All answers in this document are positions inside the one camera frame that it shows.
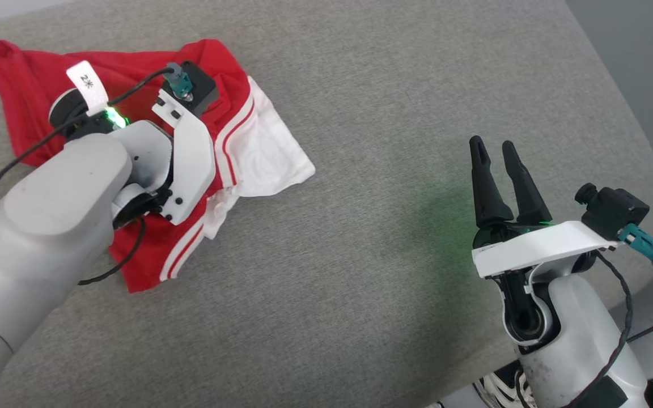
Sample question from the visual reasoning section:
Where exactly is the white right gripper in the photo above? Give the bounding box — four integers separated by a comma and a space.
469, 135, 619, 279

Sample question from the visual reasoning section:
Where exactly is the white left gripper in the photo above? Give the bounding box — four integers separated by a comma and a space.
49, 88, 217, 227

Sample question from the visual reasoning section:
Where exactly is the red and white garment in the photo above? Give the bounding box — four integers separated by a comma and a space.
0, 39, 316, 294

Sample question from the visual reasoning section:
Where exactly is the grey fabric sofa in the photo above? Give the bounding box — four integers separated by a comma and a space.
0, 0, 653, 408

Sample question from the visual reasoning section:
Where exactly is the white and black sneaker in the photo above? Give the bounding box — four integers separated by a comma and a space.
471, 363, 531, 408

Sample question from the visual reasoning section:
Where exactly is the teal left camera connector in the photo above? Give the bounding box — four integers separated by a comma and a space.
166, 63, 194, 101

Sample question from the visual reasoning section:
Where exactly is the teal camera connector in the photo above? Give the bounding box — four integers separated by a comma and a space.
166, 63, 194, 101
617, 223, 653, 269

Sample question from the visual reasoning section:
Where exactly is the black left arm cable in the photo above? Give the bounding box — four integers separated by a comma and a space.
0, 67, 175, 286

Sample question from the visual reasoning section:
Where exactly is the white cable label tag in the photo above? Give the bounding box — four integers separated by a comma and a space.
66, 61, 109, 117

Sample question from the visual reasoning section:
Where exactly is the teal right camera connector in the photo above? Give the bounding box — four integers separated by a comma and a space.
617, 223, 653, 269

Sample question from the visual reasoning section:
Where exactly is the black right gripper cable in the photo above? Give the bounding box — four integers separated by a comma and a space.
565, 252, 634, 408

